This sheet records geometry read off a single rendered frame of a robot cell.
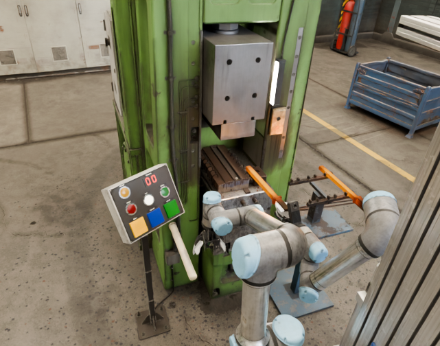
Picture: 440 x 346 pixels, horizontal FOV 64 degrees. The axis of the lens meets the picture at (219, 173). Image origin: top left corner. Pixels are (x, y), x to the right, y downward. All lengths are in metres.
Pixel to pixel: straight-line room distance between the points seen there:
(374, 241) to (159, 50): 1.23
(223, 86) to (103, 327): 1.75
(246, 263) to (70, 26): 6.23
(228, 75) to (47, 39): 5.40
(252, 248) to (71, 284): 2.10
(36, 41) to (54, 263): 4.55
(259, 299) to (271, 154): 1.31
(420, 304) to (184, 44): 1.41
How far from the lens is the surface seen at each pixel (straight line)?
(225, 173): 2.13
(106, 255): 3.07
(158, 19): 1.75
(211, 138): 2.45
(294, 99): 2.19
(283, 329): 1.36
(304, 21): 2.05
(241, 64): 1.77
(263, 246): 1.02
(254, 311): 1.18
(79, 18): 6.91
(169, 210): 1.82
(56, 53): 6.98
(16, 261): 3.25
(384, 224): 1.31
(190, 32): 1.80
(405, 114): 5.50
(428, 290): 0.90
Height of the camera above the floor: 2.17
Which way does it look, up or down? 34 degrees down
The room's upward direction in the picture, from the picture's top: 3 degrees clockwise
